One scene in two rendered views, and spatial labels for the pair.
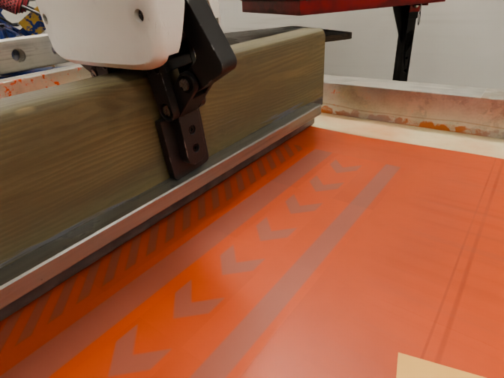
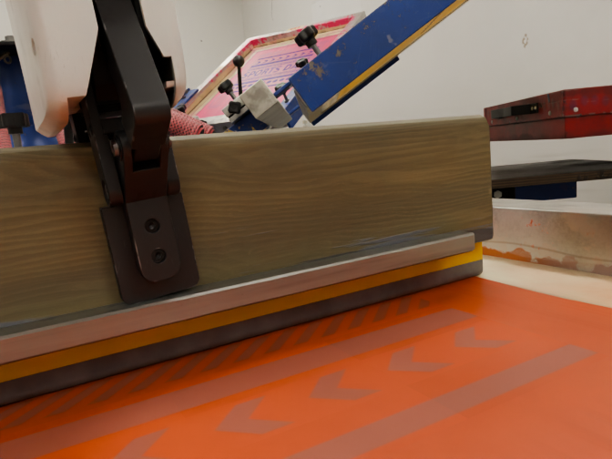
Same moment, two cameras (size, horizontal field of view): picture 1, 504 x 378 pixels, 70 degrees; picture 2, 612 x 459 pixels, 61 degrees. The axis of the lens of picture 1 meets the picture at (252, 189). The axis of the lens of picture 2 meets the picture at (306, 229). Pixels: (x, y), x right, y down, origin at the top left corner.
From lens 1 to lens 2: 0.12 m
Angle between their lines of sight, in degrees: 30
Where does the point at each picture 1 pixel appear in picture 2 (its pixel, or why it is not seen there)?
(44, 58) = not seen: hidden behind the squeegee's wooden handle
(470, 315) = not seen: outside the picture
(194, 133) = (157, 232)
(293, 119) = (400, 249)
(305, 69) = (442, 173)
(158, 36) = (49, 70)
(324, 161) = (449, 327)
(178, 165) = (130, 280)
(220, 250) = (143, 431)
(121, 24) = (31, 64)
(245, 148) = (276, 278)
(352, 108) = (565, 252)
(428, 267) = not seen: outside the picture
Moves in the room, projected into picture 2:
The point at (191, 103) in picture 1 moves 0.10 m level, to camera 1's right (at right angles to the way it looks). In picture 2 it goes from (137, 179) to (412, 158)
